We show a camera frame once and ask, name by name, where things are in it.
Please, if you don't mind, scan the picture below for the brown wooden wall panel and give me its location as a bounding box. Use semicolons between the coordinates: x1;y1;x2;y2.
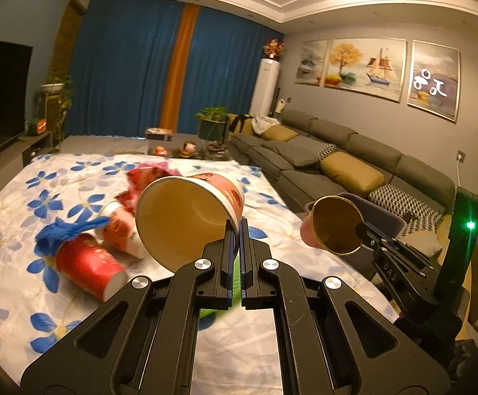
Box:
51;0;85;81

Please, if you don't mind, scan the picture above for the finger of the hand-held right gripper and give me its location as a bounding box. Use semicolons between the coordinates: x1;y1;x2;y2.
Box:
354;221;393;256

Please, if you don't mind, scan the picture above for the flat printed box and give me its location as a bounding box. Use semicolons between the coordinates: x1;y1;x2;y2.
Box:
145;127;174;141

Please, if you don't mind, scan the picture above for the white floor air conditioner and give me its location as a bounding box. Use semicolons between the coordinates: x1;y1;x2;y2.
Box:
250;58;281;118

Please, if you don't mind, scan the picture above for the blue floral tablecloth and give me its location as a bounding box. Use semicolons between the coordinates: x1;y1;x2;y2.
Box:
0;153;400;383

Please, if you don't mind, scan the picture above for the green sheet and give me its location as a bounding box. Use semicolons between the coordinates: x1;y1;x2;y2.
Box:
198;251;243;330

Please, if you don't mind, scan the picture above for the black television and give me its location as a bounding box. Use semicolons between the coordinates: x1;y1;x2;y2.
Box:
0;39;34;169

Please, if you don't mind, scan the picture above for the grey coffee table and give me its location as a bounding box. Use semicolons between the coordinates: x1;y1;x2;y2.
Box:
64;134;239;161

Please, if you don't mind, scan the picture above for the grey cushion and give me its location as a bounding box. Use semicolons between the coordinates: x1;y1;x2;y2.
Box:
266;140;321;167

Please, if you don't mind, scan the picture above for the white garment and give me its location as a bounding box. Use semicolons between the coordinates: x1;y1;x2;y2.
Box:
252;116;281;134

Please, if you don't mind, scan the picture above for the grey plastic bin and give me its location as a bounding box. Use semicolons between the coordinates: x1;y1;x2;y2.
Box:
327;191;407;239

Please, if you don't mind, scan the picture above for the houndstooth cushion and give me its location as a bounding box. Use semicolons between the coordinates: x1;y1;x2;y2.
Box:
368;184;443;231
294;136;337;160

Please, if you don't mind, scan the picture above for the artificial flower bouquet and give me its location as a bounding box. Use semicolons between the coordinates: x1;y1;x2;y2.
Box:
262;38;286;60

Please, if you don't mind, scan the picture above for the tree and sailboat painting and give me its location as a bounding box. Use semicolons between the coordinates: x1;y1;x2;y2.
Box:
324;38;408;103

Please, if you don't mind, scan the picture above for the grey television cabinet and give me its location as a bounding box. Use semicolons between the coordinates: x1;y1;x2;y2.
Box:
0;132;54;215

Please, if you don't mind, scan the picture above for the purple sky painting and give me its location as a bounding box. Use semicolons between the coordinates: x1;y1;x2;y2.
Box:
406;40;461;123

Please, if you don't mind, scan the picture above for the tan seat cushion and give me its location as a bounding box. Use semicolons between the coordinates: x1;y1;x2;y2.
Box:
399;230;444;258

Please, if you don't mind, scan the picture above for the large white red paper cup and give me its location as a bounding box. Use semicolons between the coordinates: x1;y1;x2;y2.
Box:
135;171;245;274

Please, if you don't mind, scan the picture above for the potted plant in dark pot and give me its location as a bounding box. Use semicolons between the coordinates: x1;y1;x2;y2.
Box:
193;106;229;141

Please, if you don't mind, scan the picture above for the red paper cup gold inside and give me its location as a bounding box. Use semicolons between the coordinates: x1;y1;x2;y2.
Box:
300;195;365;255

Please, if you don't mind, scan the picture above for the trailing plant in white pot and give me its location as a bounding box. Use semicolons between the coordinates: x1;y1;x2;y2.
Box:
37;75;75;132

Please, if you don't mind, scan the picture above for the small mustard cushion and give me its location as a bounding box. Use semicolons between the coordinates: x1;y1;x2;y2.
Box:
260;125;299;143

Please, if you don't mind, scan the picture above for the blue knitted cloth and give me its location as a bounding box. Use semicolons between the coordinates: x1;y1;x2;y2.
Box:
35;217;110;256

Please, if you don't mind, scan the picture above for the grey sofa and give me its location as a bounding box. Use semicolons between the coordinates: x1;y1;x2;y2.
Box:
226;109;458;251

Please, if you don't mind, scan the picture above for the small landscape painting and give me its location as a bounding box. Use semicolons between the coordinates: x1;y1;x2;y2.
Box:
294;40;329;87

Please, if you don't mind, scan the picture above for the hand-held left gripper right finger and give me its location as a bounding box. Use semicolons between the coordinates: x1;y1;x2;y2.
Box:
241;218;454;395

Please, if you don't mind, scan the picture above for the black garment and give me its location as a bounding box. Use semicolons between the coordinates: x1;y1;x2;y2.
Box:
227;114;256;134

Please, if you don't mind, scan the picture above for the red plastic wrapper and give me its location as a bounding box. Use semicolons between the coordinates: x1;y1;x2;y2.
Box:
117;162;182;215

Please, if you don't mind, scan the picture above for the large mustard cushion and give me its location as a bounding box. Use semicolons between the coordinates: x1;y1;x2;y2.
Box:
320;151;385;190

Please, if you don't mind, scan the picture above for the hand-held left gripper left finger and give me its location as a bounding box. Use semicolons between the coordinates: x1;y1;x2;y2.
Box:
20;219;241;395

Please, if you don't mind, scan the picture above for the white red-print paper cup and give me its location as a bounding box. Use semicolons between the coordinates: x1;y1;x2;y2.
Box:
95;201;149;260

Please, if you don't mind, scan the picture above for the metal plant stand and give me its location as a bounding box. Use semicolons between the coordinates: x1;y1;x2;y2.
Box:
43;92;64;151

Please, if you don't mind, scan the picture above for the blue curtain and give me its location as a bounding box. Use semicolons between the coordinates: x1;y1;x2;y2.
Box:
64;0;182;136
185;8;285;134

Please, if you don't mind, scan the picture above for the orange curtain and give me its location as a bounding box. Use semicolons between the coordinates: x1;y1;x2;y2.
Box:
160;3;200;132

